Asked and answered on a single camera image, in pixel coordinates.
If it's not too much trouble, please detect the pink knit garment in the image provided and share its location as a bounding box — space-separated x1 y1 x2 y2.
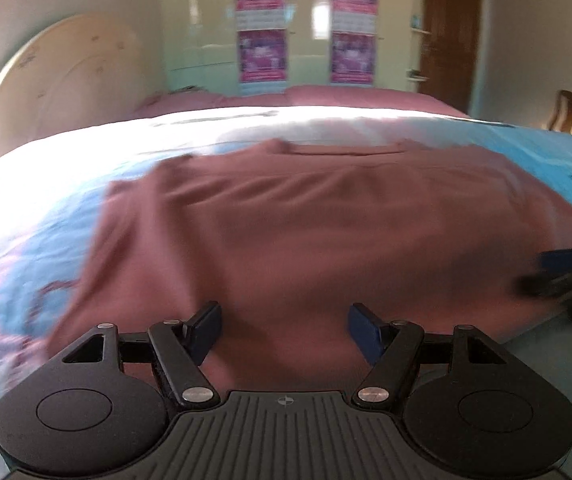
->
46 140 572 391

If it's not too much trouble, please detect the wooden chair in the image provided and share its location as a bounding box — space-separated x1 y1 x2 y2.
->
546 90 572 135

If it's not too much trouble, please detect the light blue patterned bedsheet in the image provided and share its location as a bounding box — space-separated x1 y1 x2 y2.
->
0 106 572 478

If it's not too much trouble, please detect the pink bed cover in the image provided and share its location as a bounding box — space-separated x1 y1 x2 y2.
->
132 84 468 119

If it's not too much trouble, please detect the white corner shelf unit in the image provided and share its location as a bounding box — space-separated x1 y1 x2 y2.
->
407 0 430 91

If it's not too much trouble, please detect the brown wooden door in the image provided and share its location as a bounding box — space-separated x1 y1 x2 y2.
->
418 0 481 113

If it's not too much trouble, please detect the cream curved headboard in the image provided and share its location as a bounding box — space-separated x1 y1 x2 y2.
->
0 12 164 158

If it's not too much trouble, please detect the purple poster bottom right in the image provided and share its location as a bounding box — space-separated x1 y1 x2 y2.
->
330 32 376 86

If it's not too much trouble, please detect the purple poster bottom left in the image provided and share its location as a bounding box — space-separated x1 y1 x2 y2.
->
238 29 287 84

